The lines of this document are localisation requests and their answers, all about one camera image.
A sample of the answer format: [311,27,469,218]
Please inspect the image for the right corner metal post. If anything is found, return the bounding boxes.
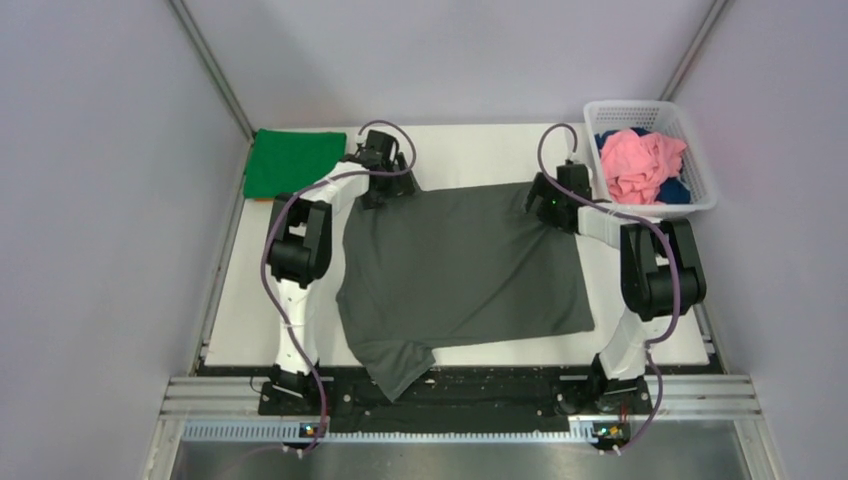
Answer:
[658,0,734,101]

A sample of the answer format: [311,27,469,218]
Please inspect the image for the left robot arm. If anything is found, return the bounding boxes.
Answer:
[260,122,418,414]

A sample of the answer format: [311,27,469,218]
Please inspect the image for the folded green t-shirt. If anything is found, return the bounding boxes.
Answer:
[243,129,347,199]

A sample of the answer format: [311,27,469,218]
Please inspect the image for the pink t-shirt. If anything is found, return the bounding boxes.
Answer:
[599,129,688,206]

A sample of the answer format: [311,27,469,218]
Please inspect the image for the dark grey t-shirt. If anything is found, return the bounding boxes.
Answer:
[336,183,594,401]

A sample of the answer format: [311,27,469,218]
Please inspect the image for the dark blue t-shirt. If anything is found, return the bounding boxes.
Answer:
[594,127,692,207]

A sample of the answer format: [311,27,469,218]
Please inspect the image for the corner metal post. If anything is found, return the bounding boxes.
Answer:
[165,0,256,142]
[658,0,734,101]

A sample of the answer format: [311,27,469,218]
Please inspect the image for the white slotted cable duct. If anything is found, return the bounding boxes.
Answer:
[182,420,597,445]

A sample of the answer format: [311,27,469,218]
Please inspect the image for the aluminium frame rail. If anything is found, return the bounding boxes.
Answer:
[159,375,762,420]

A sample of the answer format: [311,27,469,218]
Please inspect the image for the left corner metal post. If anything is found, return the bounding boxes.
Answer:
[165,0,256,142]

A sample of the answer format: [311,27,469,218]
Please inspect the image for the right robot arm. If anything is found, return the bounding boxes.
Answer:
[524,161,706,413]

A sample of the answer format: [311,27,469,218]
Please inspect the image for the white plastic basket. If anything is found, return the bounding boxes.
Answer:
[583,100,717,218]

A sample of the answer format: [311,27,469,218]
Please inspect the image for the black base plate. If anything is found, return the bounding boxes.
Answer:
[195,360,720,435]

